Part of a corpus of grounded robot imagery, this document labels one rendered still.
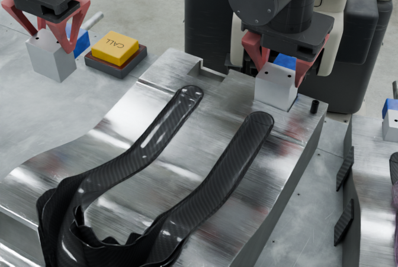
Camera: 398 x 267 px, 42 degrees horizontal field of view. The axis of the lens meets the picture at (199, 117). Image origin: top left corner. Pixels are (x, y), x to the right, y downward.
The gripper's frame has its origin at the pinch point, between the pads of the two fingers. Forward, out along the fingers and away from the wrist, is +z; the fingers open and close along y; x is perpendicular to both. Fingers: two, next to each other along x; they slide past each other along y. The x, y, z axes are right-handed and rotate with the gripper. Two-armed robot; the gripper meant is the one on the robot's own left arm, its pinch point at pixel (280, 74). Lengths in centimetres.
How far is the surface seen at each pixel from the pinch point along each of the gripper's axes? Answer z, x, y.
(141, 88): 3.3, -8.6, -17.5
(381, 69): 99, 130, 2
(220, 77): 5.4, 0.8, -9.6
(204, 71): 5.3, 0.8, -12.5
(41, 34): -4.2, -12.3, -30.8
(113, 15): 96, 106, -119
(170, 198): 0.6, -24.4, -2.9
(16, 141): 11.2, -20.7, -33.0
